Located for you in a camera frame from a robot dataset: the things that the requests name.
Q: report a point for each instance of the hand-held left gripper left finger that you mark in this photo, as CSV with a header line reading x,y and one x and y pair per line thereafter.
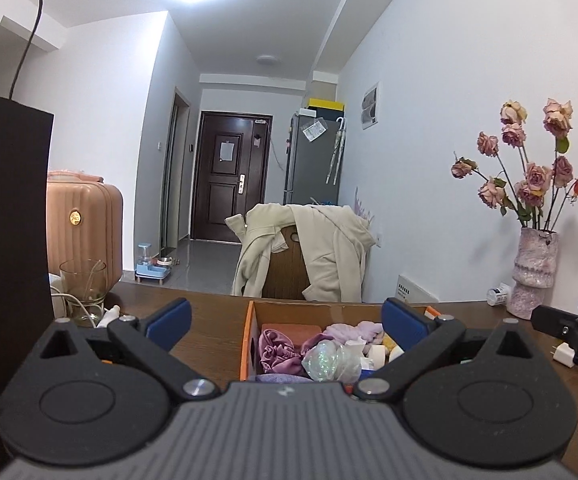
x,y
169,322

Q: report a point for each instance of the wooden chair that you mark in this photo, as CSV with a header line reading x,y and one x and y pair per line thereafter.
x,y
284,265

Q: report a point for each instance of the grey fridge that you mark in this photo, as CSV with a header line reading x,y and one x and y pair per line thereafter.
x,y
304,170

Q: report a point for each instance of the small ceiling lamp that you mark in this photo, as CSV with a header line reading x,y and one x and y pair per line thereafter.
x,y
269,60

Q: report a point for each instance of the iridescent cellophane ball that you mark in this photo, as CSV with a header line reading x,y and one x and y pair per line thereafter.
x,y
331,360

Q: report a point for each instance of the paper sheet on fridge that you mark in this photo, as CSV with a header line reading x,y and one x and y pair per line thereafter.
x,y
314,130

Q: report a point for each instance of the cream jacket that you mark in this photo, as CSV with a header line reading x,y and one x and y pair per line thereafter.
x,y
329,255

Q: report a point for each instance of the blue pet feeder stand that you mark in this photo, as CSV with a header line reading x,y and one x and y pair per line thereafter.
x,y
153,266

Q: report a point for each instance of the yellow plush toy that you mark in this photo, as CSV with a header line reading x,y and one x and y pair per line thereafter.
x,y
393,345

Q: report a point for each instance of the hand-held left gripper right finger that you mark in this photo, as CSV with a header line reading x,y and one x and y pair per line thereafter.
x,y
409,322

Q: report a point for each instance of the bunch of dried pink roses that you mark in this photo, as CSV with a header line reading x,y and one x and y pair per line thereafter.
x,y
536,175

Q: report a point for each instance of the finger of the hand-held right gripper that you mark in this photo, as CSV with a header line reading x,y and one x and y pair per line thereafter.
x,y
559,322

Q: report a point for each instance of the white folded umbrella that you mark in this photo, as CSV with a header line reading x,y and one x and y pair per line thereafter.
x,y
331,155
340,150

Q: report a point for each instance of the grey interior door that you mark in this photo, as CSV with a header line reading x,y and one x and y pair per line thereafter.
x,y
175,175

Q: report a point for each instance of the paper notice on door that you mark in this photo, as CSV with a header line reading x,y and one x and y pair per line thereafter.
x,y
225,151

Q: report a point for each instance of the dark brown entrance door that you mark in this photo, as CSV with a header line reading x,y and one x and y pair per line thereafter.
x,y
209,200

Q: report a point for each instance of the pink textured vase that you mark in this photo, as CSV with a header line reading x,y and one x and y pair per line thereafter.
x,y
534,270

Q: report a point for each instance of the lavender knitted cloth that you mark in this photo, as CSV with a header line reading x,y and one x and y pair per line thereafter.
x,y
281,377

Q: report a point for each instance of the orange sponge block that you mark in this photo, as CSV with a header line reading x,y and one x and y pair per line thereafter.
x,y
299,332

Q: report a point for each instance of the small white bottle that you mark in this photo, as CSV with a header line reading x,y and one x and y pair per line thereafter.
x,y
499,294

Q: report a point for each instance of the black paper bag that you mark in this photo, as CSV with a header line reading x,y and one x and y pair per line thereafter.
x,y
4,210

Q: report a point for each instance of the purple lavender bunch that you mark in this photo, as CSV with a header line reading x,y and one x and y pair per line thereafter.
x,y
364,207

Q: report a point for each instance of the white charger plug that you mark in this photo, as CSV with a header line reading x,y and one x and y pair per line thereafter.
x,y
561,355

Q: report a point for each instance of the white spray bottle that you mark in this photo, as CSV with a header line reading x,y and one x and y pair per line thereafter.
x,y
110,316

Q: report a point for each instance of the clear drinking glass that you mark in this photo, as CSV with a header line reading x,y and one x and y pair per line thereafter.
x,y
81,285

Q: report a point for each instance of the white panel board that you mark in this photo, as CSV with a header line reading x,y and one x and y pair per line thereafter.
x,y
416,290

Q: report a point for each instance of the orange rimmed cardboard box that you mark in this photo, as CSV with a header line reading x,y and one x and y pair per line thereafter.
x,y
247,355

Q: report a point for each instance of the purple satin scrunchie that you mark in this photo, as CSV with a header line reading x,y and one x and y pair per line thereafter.
x,y
274,352
313,344

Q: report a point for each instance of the pink hard-shell suitcase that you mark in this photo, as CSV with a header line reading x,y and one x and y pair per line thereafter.
x,y
84,230

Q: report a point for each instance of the yellow and black box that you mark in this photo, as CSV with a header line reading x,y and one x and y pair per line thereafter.
x,y
325,103

